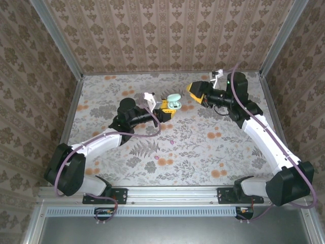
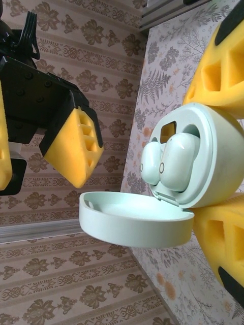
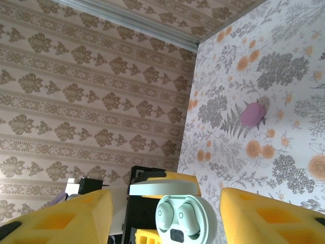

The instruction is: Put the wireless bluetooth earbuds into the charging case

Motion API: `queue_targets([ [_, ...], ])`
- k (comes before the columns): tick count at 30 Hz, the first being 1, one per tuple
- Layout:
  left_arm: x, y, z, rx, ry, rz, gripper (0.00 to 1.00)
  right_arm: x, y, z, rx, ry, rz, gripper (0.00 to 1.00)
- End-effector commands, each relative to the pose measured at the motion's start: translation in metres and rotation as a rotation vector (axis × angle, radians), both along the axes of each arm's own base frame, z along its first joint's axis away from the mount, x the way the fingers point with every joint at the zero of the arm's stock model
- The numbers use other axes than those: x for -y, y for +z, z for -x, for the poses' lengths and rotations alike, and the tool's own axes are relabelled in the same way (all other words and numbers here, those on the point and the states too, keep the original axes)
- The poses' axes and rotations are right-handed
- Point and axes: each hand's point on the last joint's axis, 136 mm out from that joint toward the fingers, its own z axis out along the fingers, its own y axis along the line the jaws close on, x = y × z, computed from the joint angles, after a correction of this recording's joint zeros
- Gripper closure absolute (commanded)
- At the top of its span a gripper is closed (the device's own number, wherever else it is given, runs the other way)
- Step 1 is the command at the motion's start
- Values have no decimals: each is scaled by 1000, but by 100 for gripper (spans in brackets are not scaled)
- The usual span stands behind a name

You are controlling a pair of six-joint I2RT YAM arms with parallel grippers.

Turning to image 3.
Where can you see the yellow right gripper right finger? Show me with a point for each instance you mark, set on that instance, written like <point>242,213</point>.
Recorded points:
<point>266,221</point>

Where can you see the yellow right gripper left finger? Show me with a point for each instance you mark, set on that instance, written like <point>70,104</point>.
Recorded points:
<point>63,221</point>

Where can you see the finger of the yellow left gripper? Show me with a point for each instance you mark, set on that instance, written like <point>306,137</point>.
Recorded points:
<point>147,237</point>
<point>180,177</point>

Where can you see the mint earbud charging case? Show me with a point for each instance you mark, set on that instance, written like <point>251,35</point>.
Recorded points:
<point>165,189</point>

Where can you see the pink earbud charging case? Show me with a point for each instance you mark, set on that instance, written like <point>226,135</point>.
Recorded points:
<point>252,114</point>

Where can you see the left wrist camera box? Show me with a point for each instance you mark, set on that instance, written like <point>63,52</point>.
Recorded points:
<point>119,208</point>

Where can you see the aluminium frame post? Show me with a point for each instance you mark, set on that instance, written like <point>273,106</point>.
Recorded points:
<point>127,21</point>

